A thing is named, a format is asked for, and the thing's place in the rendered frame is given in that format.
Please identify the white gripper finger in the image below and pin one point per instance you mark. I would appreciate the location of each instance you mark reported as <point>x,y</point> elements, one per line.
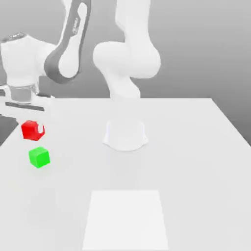
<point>41,127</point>

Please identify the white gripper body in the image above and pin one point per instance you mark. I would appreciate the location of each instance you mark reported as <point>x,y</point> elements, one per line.
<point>25,112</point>

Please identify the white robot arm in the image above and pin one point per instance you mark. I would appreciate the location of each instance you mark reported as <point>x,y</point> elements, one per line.
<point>125,58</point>

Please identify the small green cube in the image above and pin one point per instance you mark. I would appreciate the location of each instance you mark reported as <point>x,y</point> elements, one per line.
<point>39,157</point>

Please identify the small red cube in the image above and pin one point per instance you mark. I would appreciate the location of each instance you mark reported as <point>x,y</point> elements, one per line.
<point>29,130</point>

